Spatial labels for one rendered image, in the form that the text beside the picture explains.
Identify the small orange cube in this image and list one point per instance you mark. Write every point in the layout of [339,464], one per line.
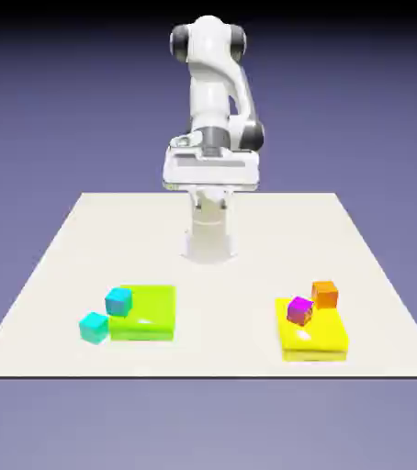
[325,294]

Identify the large yellow box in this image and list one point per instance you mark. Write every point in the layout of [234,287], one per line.
[315,336]

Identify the small magenta cube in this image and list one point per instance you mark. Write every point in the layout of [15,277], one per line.
[299,310]

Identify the small cyan cube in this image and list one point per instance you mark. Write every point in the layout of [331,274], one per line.
[119,301]
[93,328]

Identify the large lime green box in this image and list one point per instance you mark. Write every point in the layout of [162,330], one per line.
[149,312]

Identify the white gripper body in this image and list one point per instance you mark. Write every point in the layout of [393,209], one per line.
[210,172]

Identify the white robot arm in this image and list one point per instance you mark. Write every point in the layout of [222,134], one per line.
[208,73]

